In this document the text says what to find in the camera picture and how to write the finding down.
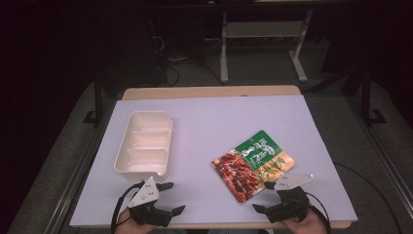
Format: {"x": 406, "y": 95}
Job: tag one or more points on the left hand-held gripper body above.
{"x": 144, "y": 195}

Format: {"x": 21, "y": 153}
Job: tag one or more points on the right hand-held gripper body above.
{"x": 292, "y": 203}

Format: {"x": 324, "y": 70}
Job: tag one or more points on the green and red snack packet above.
{"x": 250, "y": 165}

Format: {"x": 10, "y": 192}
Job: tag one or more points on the person's right hand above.
{"x": 307, "y": 225}

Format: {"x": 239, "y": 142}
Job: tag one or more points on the person's left hand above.
{"x": 130, "y": 226}

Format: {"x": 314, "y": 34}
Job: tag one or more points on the white compartment box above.
{"x": 146, "y": 146}

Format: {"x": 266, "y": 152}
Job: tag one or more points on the white table cover sheet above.
{"x": 207, "y": 130}

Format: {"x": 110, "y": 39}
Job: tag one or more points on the black metal stand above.
{"x": 98, "y": 100}
{"x": 367, "y": 97}

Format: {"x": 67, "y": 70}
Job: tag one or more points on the white metal desk frame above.
{"x": 264, "y": 29}

